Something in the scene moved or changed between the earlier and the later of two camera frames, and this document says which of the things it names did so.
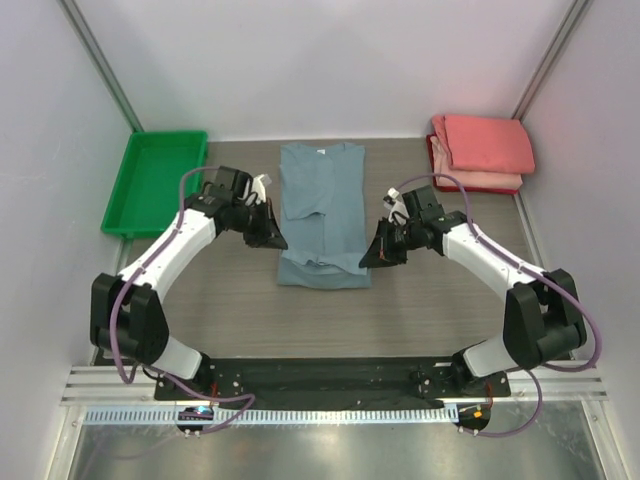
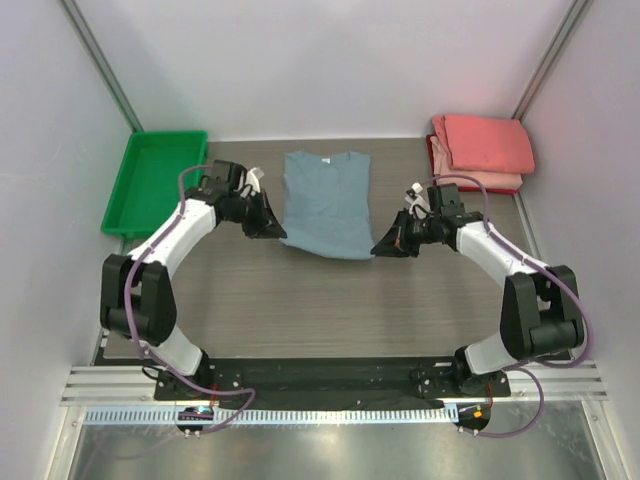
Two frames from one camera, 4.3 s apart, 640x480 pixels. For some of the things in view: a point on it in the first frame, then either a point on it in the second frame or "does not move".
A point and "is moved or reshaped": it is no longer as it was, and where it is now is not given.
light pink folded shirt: [481, 179] does not move
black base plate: [328, 381] does not move
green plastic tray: [147, 192] does not move
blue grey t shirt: [322, 191] is moved or reshaped
